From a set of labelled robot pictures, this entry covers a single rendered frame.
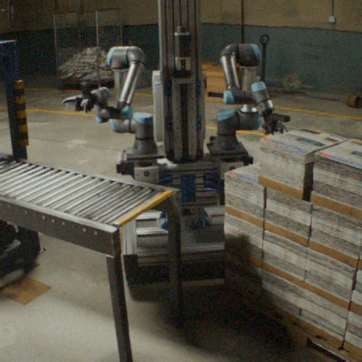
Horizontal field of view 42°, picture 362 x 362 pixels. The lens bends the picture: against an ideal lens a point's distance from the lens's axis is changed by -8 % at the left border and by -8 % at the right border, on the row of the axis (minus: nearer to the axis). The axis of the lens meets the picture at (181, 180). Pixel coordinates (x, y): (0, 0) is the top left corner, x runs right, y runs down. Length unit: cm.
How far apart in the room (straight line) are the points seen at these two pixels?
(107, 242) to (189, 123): 121
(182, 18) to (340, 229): 161
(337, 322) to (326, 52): 711
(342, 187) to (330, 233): 23
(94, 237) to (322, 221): 101
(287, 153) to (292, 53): 705
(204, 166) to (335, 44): 629
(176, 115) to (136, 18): 787
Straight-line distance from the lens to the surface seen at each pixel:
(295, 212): 237
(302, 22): 919
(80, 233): 223
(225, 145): 303
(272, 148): 235
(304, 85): 928
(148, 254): 311
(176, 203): 249
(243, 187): 256
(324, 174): 220
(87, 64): 1017
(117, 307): 230
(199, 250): 313
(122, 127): 302
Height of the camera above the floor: 171
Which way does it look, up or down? 20 degrees down
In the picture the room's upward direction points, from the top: 2 degrees counter-clockwise
